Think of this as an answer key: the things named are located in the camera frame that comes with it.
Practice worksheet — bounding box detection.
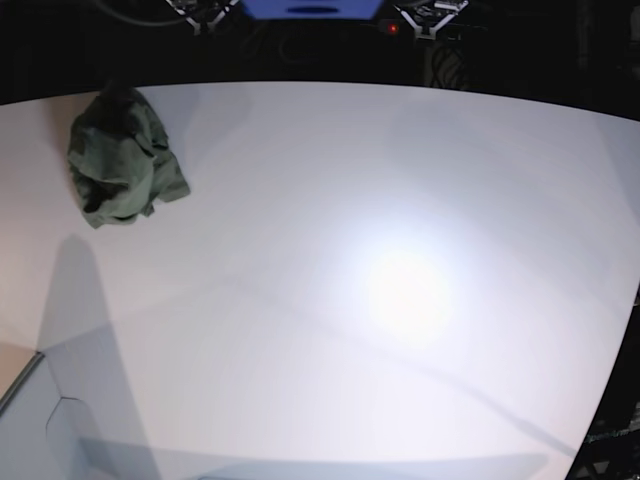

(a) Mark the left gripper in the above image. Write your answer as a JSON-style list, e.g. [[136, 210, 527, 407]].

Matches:
[[393, 0, 469, 25]]

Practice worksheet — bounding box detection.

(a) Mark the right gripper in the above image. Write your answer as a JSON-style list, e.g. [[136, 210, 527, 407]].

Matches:
[[169, 0, 240, 33]]

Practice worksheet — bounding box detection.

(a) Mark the green t-shirt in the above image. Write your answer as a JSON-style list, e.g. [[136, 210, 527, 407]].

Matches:
[[66, 83, 191, 229]]

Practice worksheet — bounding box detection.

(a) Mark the black power strip red light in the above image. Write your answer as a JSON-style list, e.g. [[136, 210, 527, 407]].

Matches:
[[374, 19, 489, 40]]

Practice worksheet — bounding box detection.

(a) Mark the blue box at top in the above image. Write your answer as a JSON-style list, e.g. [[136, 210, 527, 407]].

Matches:
[[241, 0, 384, 20]]

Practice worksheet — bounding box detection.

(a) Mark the white side panel board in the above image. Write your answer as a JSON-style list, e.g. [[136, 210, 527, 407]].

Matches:
[[1, 352, 95, 480]]

